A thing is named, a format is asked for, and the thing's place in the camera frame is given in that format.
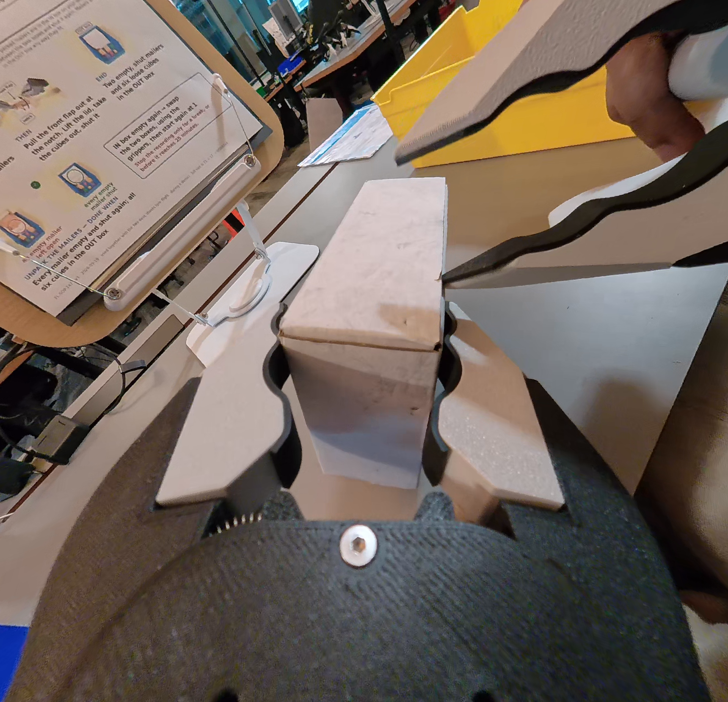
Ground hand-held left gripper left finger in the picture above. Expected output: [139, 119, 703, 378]
[155, 306, 302, 509]

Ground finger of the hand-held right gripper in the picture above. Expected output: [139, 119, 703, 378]
[441, 136, 728, 291]
[394, 0, 728, 166]

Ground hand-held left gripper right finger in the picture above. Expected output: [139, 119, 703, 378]
[422, 306, 567, 523]

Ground yellow plastic bin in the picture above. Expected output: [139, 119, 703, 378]
[371, 0, 712, 166]

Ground white cardboard mailer box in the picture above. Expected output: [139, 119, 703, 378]
[277, 179, 449, 489]

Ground grey desk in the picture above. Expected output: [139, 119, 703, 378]
[0, 139, 728, 629]

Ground person's right hand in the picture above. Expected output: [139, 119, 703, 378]
[606, 31, 707, 162]

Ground background wooden-edged table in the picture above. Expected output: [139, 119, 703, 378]
[296, 0, 456, 88]

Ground black power brick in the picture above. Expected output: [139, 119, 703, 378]
[28, 415, 91, 464]

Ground person's legs in tan trousers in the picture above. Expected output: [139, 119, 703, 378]
[634, 298, 728, 623]

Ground blue and white paper sheet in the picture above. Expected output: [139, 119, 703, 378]
[297, 105, 394, 168]

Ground white document stand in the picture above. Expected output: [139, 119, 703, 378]
[0, 0, 320, 367]

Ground computer monitor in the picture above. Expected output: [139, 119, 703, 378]
[267, 0, 302, 38]

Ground blue plastic bin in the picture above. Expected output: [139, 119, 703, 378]
[0, 622, 29, 702]

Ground printed instruction sheet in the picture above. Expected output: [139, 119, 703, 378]
[0, 0, 265, 316]

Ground black cable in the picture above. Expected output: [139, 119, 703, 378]
[0, 355, 149, 470]

